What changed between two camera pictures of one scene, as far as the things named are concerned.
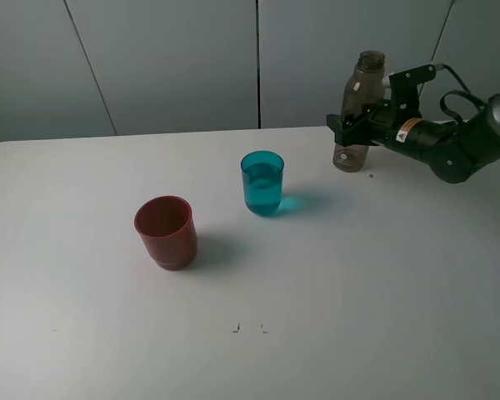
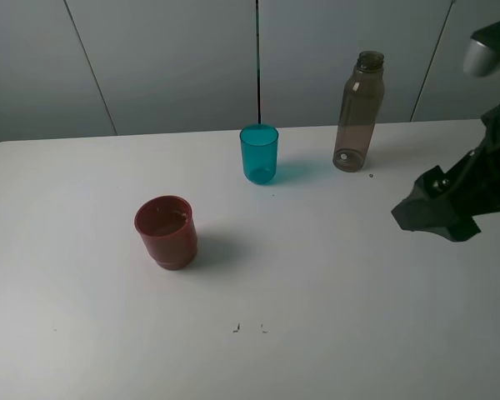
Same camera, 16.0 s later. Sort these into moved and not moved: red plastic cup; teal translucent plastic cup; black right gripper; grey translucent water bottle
Moved: teal translucent plastic cup; black right gripper
Not moved: red plastic cup; grey translucent water bottle
